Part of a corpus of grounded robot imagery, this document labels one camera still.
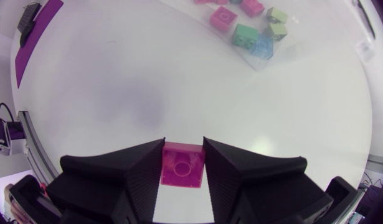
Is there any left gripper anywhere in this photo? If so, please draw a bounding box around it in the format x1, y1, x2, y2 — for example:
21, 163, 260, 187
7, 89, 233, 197
17, 2, 42, 48

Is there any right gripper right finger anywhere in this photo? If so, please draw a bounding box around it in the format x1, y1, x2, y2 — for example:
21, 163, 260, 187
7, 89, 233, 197
202, 136, 334, 224

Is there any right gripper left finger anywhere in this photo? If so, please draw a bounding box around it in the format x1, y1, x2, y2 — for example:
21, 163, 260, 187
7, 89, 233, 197
46, 138, 166, 224

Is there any magenta toy brick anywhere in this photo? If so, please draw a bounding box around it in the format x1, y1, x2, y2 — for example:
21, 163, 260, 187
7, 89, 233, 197
159, 141, 207, 189
209, 6, 239, 32

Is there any clear plastic container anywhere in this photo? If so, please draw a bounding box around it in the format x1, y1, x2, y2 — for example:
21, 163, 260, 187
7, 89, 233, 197
159, 0, 307, 72

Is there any person's hand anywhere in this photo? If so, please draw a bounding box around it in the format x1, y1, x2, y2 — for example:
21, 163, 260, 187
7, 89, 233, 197
4, 183, 33, 224

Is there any clear blue toy brick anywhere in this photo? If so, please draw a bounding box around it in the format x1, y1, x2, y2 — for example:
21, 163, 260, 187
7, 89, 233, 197
249, 33, 275, 60

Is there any light green toy brick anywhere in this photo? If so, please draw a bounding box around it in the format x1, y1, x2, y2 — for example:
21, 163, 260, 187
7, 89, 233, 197
265, 7, 288, 25
262, 22, 288, 42

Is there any red toy brick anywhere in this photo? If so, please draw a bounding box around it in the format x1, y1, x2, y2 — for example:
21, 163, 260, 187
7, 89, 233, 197
239, 0, 266, 18

